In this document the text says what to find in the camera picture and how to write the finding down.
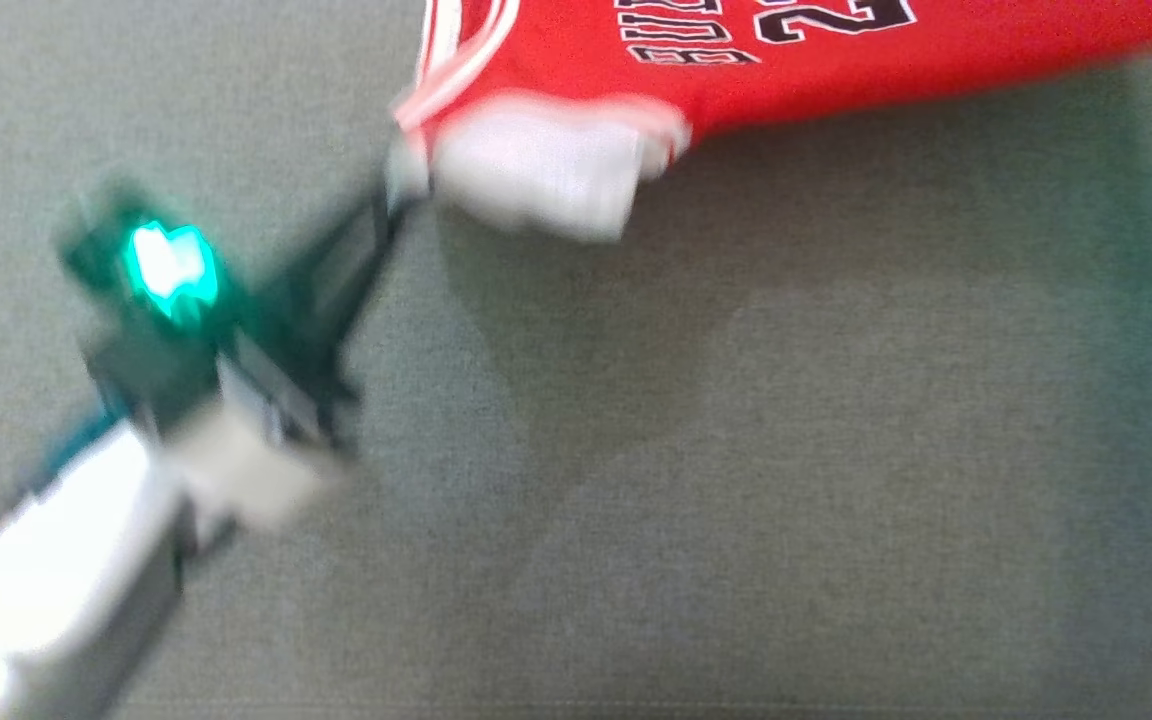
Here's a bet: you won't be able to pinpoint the red Bulls 23 shorts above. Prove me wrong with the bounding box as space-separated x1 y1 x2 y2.
391 0 1152 244

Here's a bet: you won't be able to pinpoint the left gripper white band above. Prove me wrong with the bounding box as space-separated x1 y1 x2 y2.
164 185 415 533

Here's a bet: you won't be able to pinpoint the left blue cable connector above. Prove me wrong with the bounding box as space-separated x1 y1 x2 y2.
29 408 125 493

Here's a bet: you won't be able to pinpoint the grey-green fabric sofa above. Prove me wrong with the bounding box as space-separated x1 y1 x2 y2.
0 0 1152 720

